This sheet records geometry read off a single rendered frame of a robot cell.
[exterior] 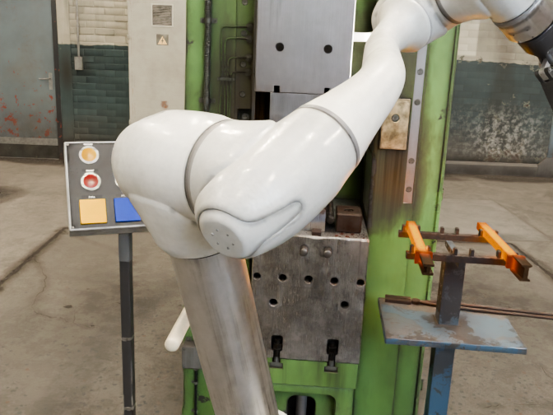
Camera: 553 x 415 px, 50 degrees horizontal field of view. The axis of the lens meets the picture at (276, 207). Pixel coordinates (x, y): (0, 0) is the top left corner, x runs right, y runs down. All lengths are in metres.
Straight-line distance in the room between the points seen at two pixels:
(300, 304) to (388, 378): 0.54
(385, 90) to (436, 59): 1.35
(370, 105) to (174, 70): 6.61
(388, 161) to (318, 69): 0.42
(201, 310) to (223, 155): 0.27
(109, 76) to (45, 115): 0.99
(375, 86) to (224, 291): 0.33
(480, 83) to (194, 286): 7.64
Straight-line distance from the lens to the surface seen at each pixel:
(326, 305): 2.04
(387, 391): 2.43
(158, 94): 7.35
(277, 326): 2.07
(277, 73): 1.93
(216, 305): 0.83
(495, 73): 8.37
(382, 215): 2.15
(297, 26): 1.93
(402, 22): 1.05
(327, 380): 2.17
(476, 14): 1.06
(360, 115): 0.70
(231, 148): 0.65
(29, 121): 8.52
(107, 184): 1.90
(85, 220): 1.86
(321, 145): 0.64
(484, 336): 1.90
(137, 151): 0.75
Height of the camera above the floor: 1.49
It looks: 15 degrees down
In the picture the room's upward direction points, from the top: 2 degrees clockwise
